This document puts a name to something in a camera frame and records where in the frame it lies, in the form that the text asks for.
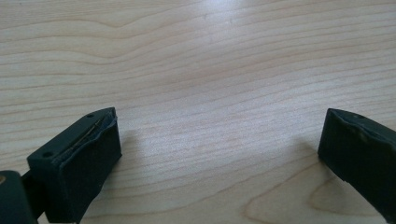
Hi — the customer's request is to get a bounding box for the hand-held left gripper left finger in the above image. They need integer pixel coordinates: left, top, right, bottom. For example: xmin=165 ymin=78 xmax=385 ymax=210
xmin=26 ymin=106 xmax=123 ymax=224

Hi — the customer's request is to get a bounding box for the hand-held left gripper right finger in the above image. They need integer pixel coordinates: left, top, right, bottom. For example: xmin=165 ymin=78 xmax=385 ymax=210
xmin=317 ymin=107 xmax=396 ymax=224

